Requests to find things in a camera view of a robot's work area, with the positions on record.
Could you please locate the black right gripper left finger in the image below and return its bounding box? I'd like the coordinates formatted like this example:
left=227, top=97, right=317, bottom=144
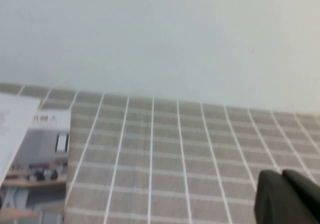
left=254, top=169, right=301, bottom=224

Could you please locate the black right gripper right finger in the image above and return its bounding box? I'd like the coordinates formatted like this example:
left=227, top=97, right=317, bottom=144
left=282, top=168, right=320, bottom=224

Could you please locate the grey white checkered tablecloth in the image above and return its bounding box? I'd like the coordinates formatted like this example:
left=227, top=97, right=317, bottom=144
left=0, top=82, right=320, bottom=224

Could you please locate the brochure with office photo cover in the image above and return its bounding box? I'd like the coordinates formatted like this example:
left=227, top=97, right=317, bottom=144
left=0, top=107, right=73, bottom=224

